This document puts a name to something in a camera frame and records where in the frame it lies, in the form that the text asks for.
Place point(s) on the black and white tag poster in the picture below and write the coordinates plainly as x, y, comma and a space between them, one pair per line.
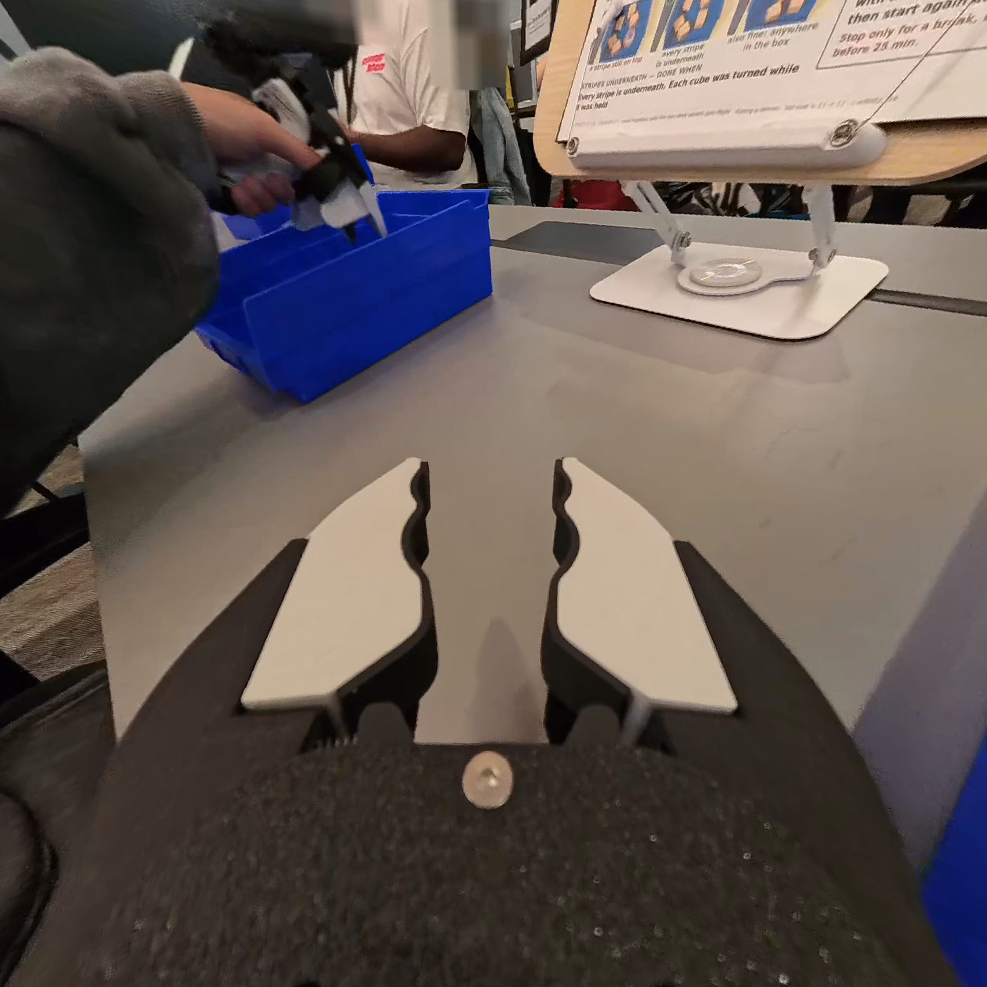
537, 31

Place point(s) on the white paper strip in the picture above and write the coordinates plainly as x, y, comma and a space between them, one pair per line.
181, 62

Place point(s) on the person's left hand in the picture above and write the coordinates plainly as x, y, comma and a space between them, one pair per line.
231, 131

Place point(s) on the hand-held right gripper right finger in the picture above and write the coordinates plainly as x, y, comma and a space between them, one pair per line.
640, 609

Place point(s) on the printed instruction sheet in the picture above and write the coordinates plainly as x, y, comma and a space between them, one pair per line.
694, 100

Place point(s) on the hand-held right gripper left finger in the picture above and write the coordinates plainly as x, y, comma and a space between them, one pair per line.
339, 609

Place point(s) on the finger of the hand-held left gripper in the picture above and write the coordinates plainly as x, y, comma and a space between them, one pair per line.
307, 214
358, 208

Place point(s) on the person's left forearm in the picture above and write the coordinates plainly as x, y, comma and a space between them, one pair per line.
92, 270

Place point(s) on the grey blue jacket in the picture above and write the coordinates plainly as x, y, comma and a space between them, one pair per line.
501, 154

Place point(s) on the grey desk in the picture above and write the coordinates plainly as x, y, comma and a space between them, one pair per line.
694, 463

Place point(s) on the blue plastic bin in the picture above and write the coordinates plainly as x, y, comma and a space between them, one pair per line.
964, 910
370, 308

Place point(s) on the large black screen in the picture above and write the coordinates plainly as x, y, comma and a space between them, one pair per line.
92, 23

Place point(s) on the red bag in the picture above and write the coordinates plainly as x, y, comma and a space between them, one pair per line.
601, 197

